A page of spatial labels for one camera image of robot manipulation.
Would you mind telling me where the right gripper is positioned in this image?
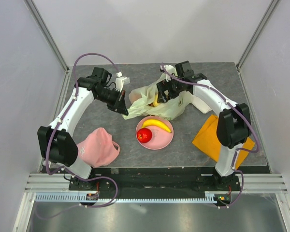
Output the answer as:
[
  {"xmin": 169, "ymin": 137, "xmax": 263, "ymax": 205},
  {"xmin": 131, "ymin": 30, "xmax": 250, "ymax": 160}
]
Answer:
[{"xmin": 156, "ymin": 74, "xmax": 184, "ymax": 103}]

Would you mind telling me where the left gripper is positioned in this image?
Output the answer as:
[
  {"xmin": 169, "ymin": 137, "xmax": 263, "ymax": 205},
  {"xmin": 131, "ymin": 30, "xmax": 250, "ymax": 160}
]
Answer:
[{"xmin": 96, "ymin": 88, "xmax": 128, "ymax": 116}]

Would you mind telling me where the translucent green plastic bag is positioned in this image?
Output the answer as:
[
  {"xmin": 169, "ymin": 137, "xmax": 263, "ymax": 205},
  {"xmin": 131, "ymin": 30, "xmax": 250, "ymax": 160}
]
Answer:
[{"xmin": 123, "ymin": 74, "xmax": 191, "ymax": 121}]

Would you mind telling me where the yellow fake banana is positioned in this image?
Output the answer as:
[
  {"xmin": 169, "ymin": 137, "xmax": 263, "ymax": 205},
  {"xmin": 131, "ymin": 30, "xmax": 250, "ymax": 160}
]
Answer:
[{"xmin": 141, "ymin": 118, "xmax": 172, "ymax": 133}]

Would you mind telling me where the red fake apple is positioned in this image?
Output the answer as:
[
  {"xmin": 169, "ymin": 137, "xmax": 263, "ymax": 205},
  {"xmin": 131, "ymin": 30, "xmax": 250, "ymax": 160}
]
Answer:
[{"xmin": 136, "ymin": 128, "xmax": 153, "ymax": 144}]

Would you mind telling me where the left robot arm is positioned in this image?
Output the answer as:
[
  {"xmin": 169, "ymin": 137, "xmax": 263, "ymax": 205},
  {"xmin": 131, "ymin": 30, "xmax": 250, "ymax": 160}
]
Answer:
[{"xmin": 37, "ymin": 67, "xmax": 130, "ymax": 190}]

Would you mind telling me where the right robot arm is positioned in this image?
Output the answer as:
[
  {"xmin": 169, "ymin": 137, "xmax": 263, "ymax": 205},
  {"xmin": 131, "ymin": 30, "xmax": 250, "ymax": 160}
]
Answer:
[{"xmin": 157, "ymin": 61, "xmax": 252, "ymax": 190}]

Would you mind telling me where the white folded towel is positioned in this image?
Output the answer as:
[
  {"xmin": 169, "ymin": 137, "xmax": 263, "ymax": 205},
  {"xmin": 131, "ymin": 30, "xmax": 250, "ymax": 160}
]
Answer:
[{"xmin": 191, "ymin": 95, "xmax": 212, "ymax": 114}]

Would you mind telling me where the pink plate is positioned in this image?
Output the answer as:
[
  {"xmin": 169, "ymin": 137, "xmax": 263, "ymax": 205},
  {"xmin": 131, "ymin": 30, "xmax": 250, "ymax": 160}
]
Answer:
[{"xmin": 135, "ymin": 116, "xmax": 174, "ymax": 150}]

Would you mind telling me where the pink baseball cap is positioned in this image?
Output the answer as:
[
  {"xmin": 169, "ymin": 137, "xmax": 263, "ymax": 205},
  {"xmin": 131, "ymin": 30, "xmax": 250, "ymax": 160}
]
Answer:
[{"xmin": 77, "ymin": 128, "xmax": 120, "ymax": 168}]

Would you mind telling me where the orange folded cloth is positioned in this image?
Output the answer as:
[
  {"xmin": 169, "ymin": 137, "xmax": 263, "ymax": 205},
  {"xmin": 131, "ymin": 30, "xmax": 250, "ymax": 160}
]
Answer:
[{"xmin": 192, "ymin": 115, "xmax": 255, "ymax": 169}]

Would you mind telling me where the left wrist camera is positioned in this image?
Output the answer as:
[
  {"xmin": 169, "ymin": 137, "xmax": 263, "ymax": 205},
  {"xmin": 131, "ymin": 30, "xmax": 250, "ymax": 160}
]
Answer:
[{"xmin": 115, "ymin": 72, "xmax": 130, "ymax": 92}]

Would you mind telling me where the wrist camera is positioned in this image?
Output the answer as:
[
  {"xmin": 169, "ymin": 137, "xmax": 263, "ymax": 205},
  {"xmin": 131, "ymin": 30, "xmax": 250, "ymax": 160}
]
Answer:
[
  {"xmin": 115, "ymin": 72, "xmax": 130, "ymax": 92},
  {"xmin": 160, "ymin": 64, "xmax": 177, "ymax": 82}
]

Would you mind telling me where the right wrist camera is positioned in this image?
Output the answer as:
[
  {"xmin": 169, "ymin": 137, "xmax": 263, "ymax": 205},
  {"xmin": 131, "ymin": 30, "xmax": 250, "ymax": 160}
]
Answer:
[{"xmin": 160, "ymin": 64, "xmax": 177, "ymax": 82}]

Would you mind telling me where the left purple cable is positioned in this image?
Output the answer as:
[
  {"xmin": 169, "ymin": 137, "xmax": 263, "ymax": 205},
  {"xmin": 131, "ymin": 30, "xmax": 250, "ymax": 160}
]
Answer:
[{"xmin": 35, "ymin": 53, "xmax": 121, "ymax": 219}]

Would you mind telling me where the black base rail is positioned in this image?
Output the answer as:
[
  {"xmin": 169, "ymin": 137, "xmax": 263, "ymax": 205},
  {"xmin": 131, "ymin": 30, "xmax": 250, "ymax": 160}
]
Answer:
[{"xmin": 69, "ymin": 166, "xmax": 242, "ymax": 194}]

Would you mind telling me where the white cable duct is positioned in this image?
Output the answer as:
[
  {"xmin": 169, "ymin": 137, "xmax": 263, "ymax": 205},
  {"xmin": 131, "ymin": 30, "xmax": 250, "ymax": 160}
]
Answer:
[{"xmin": 35, "ymin": 192, "xmax": 218, "ymax": 203}]

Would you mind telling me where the left aluminium frame post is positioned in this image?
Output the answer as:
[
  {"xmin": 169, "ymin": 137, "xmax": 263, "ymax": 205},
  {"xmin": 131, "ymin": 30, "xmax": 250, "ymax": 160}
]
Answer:
[{"xmin": 24, "ymin": 0, "xmax": 69, "ymax": 72}]

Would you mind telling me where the aluminium frame post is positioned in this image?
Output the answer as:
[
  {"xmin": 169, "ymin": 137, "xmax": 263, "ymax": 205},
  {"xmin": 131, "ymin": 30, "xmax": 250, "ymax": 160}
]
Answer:
[
  {"xmin": 236, "ymin": 0, "xmax": 280, "ymax": 71},
  {"xmin": 24, "ymin": 0, "xmax": 69, "ymax": 72}
]

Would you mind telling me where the right aluminium frame post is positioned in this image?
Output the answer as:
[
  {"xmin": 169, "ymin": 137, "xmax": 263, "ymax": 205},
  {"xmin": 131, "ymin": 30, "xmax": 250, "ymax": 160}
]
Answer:
[{"xmin": 236, "ymin": 0, "xmax": 280, "ymax": 71}]

